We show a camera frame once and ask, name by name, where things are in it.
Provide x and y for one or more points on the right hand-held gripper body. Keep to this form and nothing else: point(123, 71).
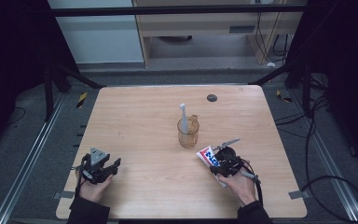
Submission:
point(228, 161)

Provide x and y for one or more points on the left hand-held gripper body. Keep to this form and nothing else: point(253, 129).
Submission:
point(97, 161)

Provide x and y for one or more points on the white toothpaste tube blue red print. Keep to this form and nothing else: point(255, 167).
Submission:
point(209, 157)

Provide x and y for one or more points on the amber transparent cup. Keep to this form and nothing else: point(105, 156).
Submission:
point(188, 140)

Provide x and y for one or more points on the white electric toothbrush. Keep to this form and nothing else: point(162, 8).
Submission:
point(183, 118)

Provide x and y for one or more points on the person's left hand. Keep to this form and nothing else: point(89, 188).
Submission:
point(93, 191)

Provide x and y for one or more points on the person's right hand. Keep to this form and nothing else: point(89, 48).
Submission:
point(240, 186)

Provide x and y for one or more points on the yellow black tape strip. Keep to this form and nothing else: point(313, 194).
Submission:
point(81, 100)
point(282, 96)

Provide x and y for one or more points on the round grey table grommet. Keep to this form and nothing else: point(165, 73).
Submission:
point(211, 98)

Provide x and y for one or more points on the white plug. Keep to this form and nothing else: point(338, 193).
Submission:
point(271, 64)

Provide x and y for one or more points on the white cabinet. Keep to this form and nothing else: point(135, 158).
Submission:
point(99, 37)

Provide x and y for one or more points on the light wooden desk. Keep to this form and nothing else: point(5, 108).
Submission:
point(199, 26)

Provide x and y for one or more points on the dark curtain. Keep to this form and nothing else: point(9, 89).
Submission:
point(12, 46)
point(348, 46)

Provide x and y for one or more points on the aluminium floor rail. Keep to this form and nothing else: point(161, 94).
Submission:
point(332, 174)
point(28, 168)

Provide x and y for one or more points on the black metal frame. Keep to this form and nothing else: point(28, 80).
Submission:
point(167, 11)

